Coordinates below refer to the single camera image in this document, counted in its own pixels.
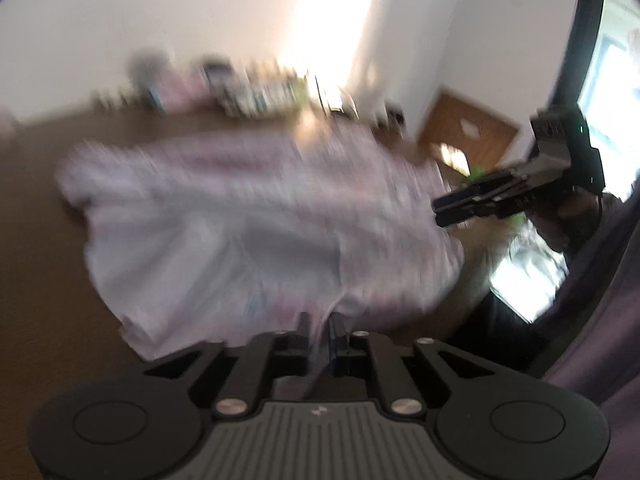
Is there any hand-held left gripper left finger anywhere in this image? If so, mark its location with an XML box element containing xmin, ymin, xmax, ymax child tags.
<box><xmin>144</xmin><ymin>311</ymin><xmax>309</xmax><ymax>419</ymax></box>

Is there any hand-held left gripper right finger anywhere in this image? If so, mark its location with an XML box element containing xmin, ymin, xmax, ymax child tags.
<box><xmin>329</xmin><ymin>313</ymin><xmax>497</xmax><ymax>417</ymax></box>

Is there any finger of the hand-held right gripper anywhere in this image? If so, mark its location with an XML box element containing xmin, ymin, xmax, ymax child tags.
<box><xmin>435</xmin><ymin>194</ymin><xmax>532</xmax><ymax>229</ymax></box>
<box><xmin>432</xmin><ymin>164</ymin><xmax>539</xmax><ymax>214</ymax></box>

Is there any pink floral ruffled garment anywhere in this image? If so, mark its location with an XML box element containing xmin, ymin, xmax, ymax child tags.
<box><xmin>55</xmin><ymin>120</ymin><xmax>466</xmax><ymax>361</ymax></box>

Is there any person's right hand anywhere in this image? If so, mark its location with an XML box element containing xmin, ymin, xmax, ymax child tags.
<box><xmin>526</xmin><ymin>191</ymin><xmax>602</xmax><ymax>255</ymax></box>

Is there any brown wooden door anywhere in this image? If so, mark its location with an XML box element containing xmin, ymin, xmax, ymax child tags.
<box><xmin>417</xmin><ymin>89</ymin><xmax>521</xmax><ymax>171</ymax></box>

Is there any clear plastic chair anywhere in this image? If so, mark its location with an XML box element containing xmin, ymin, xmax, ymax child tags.
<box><xmin>312</xmin><ymin>75</ymin><xmax>362</xmax><ymax>122</ymax></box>

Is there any person in purple top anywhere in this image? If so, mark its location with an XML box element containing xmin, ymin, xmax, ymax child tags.
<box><xmin>542</xmin><ymin>195</ymin><xmax>640</xmax><ymax>480</ymax></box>

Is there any blurred tabletop clutter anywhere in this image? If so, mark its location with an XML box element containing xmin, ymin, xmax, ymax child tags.
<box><xmin>90</xmin><ymin>50</ymin><xmax>311</xmax><ymax>121</ymax></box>

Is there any dark window frame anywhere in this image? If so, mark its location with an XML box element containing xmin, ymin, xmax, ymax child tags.
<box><xmin>547</xmin><ymin>0</ymin><xmax>608</xmax><ymax>111</ymax></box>

